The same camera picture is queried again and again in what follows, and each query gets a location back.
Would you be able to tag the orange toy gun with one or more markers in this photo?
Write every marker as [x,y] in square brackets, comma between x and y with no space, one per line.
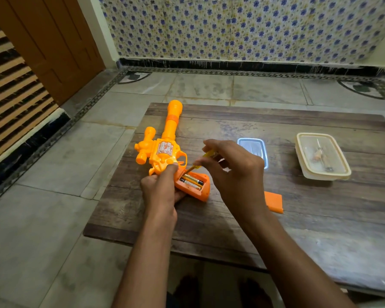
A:
[170,128]

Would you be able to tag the person's left thumb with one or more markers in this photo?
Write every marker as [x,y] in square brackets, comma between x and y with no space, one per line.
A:
[170,173]

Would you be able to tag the black and gold battery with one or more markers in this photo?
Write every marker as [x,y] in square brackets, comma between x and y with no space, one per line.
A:
[190,184]
[194,179]

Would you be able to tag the person's left hand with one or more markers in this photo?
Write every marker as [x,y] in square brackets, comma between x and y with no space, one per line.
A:
[158,195]

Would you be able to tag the person's right thumb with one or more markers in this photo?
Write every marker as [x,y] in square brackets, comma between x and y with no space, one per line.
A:
[206,167]

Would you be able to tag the brown wooden door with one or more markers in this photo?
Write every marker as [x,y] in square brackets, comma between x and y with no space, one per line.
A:
[51,44]

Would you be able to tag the person's right forearm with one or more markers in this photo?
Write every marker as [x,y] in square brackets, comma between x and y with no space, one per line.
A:
[288,269]

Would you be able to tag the small metal screwdriver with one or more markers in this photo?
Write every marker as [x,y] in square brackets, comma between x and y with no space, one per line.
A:
[323,159]

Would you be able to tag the clear plastic lid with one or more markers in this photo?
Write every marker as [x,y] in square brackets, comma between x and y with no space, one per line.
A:
[252,146]

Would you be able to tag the striped slatted panel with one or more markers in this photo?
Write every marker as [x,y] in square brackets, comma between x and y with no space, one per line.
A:
[9,102]

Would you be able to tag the clear plastic container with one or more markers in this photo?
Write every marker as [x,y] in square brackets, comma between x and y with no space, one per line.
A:
[337,163]

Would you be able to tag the orange battery cover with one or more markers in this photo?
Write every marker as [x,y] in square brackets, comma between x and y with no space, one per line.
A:
[273,202]

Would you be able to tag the person's left forearm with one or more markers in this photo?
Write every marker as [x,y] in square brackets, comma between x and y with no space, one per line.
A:
[147,263]

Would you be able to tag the person's right hand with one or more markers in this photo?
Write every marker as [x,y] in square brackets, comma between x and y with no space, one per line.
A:
[242,182]

